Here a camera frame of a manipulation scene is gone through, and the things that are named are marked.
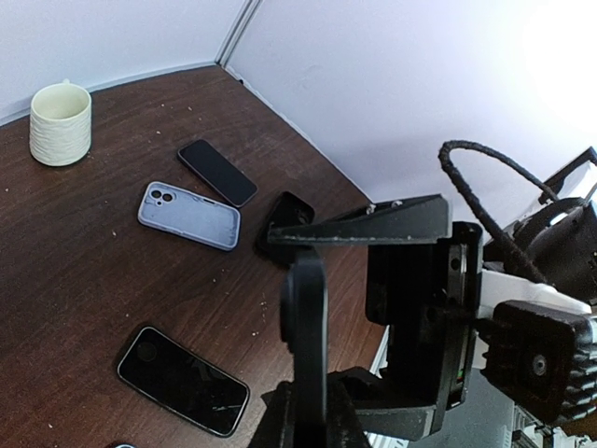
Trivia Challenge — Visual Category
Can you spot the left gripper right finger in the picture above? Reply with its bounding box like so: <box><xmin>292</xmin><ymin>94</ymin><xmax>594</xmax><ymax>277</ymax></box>
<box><xmin>326</xmin><ymin>373</ymin><xmax>370</xmax><ymax>448</ymax></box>

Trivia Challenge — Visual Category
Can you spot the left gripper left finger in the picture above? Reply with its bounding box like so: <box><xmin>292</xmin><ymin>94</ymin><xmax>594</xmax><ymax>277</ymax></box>
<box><xmin>249</xmin><ymin>381</ymin><xmax>298</xmax><ymax>448</ymax></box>

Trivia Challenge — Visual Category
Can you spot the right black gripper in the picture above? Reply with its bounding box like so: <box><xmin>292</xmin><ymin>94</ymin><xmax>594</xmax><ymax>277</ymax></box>
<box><xmin>268</xmin><ymin>194</ymin><xmax>482</xmax><ymax>441</ymax></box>

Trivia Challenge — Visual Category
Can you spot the black phone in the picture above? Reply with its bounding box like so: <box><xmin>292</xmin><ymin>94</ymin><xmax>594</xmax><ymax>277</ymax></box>
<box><xmin>280</xmin><ymin>249</ymin><xmax>328</xmax><ymax>447</ymax></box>
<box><xmin>117</xmin><ymin>326</ymin><xmax>250</xmax><ymax>438</ymax></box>

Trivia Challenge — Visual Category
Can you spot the black phone case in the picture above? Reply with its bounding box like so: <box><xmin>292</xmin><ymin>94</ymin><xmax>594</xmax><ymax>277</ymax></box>
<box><xmin>253</xmin><ymin>189</ymin><xmax>316</xmax><ymax>270</ymax></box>

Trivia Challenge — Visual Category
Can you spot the purple smartphone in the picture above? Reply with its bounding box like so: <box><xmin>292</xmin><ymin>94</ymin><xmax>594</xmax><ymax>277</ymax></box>
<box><xmin>177</xmin><ymin>140</ymin><xmax>257</xmax><ymax>208</ymax></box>

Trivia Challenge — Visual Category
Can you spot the lilac silicone phone case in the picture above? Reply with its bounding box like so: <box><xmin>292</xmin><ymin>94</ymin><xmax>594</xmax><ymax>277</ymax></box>
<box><xmin>137</xmin><ymin>181</ymin><xmax>241</xmax><ymax>251</ymax></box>

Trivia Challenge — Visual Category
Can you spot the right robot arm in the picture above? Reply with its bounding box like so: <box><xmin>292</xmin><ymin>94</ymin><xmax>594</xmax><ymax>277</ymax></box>
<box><xmin>251</xmin><ymin>140</ymin><xmax>596</xmax><ymax>447</ymax></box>

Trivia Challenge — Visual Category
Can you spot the cream textured mug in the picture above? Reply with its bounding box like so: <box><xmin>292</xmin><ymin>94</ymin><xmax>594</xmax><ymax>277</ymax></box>
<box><xmin>29</xmin><ymin>79</ymin><xmax>92</xmax><ymax>167</ymax></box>

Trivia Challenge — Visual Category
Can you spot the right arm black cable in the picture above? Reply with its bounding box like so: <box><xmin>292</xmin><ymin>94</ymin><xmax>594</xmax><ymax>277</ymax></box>
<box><xmin>437</xmin><ymin>139</ymin><xmax>565</xmax><ymax>286</ymax></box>

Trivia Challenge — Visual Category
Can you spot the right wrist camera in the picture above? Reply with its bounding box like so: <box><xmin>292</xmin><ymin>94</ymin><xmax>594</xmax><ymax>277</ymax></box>
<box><xmin>476</xmin><ymin>301</ymin><xmax>596</xmax><ymax>425</ymax></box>

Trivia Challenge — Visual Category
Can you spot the right aluminium corner post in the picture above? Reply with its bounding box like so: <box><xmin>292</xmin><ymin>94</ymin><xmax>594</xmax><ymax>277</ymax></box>
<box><xmin>215</xmin><ymin>0</ymin><xmax>262</xmax><ymax>68</ymax></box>

